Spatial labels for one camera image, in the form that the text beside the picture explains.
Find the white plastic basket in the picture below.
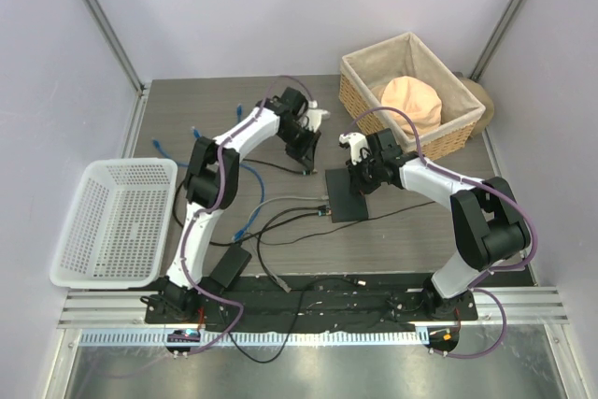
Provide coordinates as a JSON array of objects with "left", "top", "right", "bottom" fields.
[{"left": 50, "top": 158, "right": 178, "bottom": 290}]

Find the tan cloth behind basket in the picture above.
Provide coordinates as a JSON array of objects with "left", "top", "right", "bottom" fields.
[{"left": 455, "top": 71, "right": 496, "bottom": 138}]

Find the black network switch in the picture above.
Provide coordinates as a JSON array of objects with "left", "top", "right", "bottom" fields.
[{"left": 325, "top": 168, "right": 369, "bottom": 223}]

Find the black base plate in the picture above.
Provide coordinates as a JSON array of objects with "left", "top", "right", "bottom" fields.
[{"left": 140, "top": 274, "right": 478, "bottom": 332}]

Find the blue ethernet cable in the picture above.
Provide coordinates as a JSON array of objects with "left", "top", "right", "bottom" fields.
[
  {"left": 232, "top": 164, "right": 267, "bottom": 241},
  {"left": 151, "top": 104, "right": 247, "bottom": 169}
]

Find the purple cable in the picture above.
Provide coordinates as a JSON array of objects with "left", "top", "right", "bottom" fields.
[
  {"left": 343, "top": 107, "right": 537, "bottom": 359},
  {"left": 93, "top": 75, "right": 319, "bottom": 379}
]

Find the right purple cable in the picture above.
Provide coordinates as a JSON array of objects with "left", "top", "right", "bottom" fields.
[{"left": 343, "top": 107, "right": 537, "bottom": 359}]

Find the grey ethernet cable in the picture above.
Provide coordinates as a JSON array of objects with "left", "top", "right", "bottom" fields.
[{"left": 249, "top": 192, "right": 331, "bottom": 292}]

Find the black power cord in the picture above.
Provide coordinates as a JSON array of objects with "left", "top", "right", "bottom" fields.
[{"left": 223, "top": 200, "right": 435, "bottom": 365}]

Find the wicker basket with liner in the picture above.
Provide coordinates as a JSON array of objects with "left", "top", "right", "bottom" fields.
[{"left": 339, "top": 32, "right": 486, "bottom": 160}]

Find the white slotted cable duct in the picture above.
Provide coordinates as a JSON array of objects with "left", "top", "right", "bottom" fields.
[{"left": 78, "top": 327, "right": 429, "bottom": 348}]

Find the black ethernet cable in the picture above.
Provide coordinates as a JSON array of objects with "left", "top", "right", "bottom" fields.
[
  {"left": 207, "top": 205, "right": 332, "bottom": 247},
  {"left": 172, "top": 158, "right": 319, "bottom": 230}
]

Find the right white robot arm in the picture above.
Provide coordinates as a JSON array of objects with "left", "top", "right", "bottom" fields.
[{"left": 339, "top": 129, "right": 532, "bottom": 320}]

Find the peach cloth bundle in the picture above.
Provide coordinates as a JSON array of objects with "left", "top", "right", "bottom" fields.
[{"left": 377, "top": 76, "right": 442, "bottom": 135}]

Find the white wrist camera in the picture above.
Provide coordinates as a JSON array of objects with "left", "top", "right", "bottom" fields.
[
  {"left": 338, "top": 132, "right": 370, "bottom": 165},
  {"left": 304, "top": 100, "right": 331, "bottom": 132}
]

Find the black power adapter brick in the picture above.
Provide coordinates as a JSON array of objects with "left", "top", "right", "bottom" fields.
[{"left": 207, "top": 245, "right": 252, "bottom": 290}]

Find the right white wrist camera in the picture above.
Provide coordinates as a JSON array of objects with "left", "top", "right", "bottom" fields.
[{"left": 338, "top": 132, "right": 370, "bottom": 165}]

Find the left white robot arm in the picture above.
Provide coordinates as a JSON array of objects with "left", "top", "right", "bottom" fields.
[{"left": 158, "top": 87, "right": 330, "bottom": 323}]

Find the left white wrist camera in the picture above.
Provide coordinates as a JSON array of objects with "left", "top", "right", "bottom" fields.
[{"left": 304, "top": 100, "right": 331, "bottom": 132}]

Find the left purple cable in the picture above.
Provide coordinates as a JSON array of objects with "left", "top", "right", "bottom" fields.
[{"left": 93, "top": 75, "right": 319, "bottom": 379}]

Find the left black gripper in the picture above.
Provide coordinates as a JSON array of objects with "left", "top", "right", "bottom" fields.
[{"left": 277, "top": 123, "right": 320, "bottom": 171}]

